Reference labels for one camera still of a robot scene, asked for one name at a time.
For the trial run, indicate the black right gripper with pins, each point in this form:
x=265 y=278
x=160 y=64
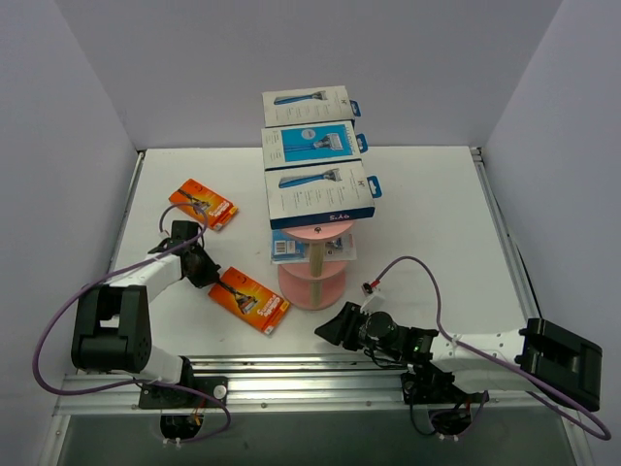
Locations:
x=350 y=327

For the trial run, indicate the orange Gillette Fusion box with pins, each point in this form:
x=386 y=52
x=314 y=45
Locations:
x=249 y=300

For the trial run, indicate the clear blister razor pack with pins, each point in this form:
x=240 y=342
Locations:
x=341 y=249

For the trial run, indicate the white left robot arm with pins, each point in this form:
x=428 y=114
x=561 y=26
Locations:
x=112 y=327

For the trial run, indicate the blister razor pack blue card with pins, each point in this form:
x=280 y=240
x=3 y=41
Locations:
x=287 y=250

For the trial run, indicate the pink three-tier wooden shelf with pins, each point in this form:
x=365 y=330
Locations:
x=317 y=284

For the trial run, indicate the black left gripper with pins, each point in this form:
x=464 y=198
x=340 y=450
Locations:
x=206 y=270

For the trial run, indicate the blue Harry's razor box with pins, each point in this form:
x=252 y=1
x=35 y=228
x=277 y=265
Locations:
x=308 y=105
x=310 y=144

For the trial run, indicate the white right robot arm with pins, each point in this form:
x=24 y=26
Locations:
x=542 y=356

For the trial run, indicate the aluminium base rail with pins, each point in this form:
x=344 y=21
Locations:
x=328 y=382

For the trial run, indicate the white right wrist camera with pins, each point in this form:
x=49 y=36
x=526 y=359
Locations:
x=374 y=299

